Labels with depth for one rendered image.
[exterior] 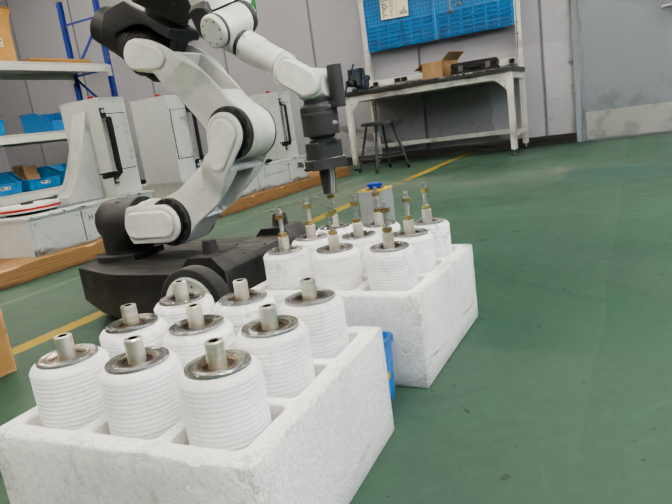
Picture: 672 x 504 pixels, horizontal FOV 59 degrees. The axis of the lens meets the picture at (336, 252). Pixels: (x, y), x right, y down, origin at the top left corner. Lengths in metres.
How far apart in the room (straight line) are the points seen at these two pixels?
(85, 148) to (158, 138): 0.59
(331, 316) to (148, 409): 0.28
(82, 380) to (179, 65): 1.06
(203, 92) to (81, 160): 1.89
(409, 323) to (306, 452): 0.43
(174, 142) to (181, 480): 3.29
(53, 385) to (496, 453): 0.61
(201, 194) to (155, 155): 2.27
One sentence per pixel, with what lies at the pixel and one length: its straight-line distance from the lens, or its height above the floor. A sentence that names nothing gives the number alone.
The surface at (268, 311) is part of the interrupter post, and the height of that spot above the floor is 0.28.
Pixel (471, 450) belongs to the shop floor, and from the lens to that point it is 0.95.
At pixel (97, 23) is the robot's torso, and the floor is 0.86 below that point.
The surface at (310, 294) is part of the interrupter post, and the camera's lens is 0.86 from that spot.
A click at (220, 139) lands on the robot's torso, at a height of 0.49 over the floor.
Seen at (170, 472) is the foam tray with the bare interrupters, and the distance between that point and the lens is 0.69.
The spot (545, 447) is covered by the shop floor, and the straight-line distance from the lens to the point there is 0.95.
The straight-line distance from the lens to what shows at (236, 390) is 0.65.
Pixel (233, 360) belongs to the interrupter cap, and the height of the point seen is 0.25.
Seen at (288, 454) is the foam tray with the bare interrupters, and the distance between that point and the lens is 0.69.
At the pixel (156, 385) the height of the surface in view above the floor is 0.23.
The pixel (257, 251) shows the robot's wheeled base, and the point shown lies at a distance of 1.63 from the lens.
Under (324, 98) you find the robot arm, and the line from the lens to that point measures 1.40.
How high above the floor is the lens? 0.50
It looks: 12 degrees down
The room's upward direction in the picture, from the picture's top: 8 degrees counter-clockwise
